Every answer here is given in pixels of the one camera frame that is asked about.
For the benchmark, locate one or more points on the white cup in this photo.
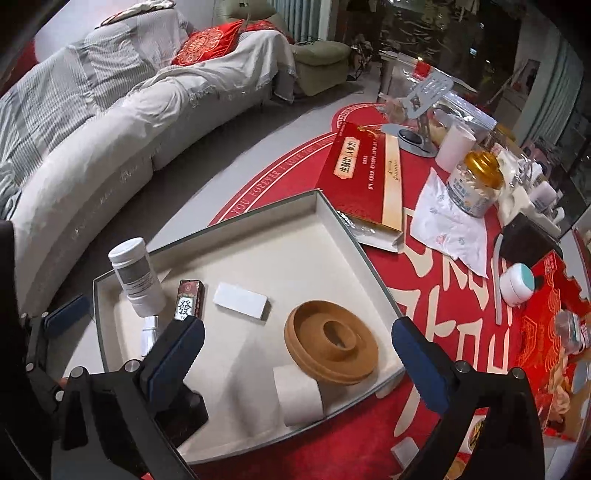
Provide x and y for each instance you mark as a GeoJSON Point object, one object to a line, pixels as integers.
{"type": "Point", "coordinates": [455, 145]}

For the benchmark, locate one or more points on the green armchair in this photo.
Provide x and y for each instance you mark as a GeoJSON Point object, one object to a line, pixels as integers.
{"type": "Point", "coordinates": [318, 53]}

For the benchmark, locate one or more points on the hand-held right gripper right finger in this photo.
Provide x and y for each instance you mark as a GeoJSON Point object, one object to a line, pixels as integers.
{"type": "Point", "coordinates": [415, 364]}

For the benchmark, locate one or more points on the glass jar with gold lid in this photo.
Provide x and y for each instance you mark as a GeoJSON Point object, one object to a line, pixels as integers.
{"type": "Point", "coordinates": [475, 184]}

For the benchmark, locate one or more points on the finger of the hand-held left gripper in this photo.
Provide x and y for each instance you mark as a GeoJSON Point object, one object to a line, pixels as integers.
{"type": "Point", "coordinates": [69, 314]}

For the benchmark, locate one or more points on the grey flat strip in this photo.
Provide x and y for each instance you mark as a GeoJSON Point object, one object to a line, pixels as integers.
{"type": "Point", "coordinates": [498, 286]}

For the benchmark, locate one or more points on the red embroidered cushion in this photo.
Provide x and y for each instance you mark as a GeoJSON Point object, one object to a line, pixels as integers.
{"type": "Point", "coordinates": [207, 44]}

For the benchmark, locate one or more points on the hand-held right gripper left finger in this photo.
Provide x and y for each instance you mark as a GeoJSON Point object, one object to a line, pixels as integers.
{"type": "Point", "coordinates": [178, 355]}

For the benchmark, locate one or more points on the white box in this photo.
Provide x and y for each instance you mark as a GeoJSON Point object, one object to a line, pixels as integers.
{"type": "Point", "coordinates": [240, 301]}

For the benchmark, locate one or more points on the shallow grey box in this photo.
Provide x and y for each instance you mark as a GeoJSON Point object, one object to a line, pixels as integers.
{"type": "Point", "coordinates": [277, 258]}

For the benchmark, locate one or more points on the flat red gift box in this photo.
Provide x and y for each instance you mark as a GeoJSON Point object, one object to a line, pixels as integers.
{"type": "Point", "coordinates": [364, 180]}

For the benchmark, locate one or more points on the sofa with grey cover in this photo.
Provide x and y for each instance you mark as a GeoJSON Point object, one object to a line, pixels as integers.
{"type": "Point", "coordinates": [92, 138]}

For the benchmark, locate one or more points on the large white bottle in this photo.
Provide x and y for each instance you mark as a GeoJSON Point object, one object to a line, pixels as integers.
{"type": "Point", "coordinates": [136, 272]}

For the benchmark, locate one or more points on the grey metal stand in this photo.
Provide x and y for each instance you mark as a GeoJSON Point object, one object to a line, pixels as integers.
{"type": "Point", "coordinates": [418, 99]}

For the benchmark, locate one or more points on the black box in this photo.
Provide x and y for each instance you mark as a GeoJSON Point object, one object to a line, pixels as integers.
{"type": "Point", "coordinates": [531, 240]}

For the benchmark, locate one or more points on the clear plastic bag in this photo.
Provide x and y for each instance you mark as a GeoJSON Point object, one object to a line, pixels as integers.
{"type": "Point", "coordinates": [466, 108]}

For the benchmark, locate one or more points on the white paper napkin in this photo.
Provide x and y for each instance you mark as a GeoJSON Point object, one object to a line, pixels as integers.
{"type": "Point", "coordinates": [448, 226]}

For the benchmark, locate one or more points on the red mahjong-print box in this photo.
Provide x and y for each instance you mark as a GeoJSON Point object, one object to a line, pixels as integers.
{"type": "Point", "coordinates": [188, 300]}

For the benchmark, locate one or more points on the white cream jar teal band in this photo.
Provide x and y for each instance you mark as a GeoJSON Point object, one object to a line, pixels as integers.
{"type": "Point", "coordinates": [517, 284]}

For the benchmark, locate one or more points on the red cardboard carton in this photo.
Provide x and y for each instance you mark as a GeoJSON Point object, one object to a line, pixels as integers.
{"type": "Point", "coordinates": [549, 332]}

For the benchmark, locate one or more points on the white ceramic mug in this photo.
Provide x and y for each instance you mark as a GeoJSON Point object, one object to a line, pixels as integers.
{"type": "Point", "coordinates": [542, 196]}

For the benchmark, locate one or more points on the grey curtain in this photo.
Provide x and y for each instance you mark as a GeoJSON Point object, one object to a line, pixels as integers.
{"type": "Point", "coordinates": [298, 16]}

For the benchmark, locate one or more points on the small white square piece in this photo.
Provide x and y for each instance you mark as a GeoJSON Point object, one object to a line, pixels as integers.
{"type": "Point", "coordinates": [406, 451]}

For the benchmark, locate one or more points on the wide white tape roll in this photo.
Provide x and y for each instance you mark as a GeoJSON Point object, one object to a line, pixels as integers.
{"type": "Point", "coordinates": [300, 397]}

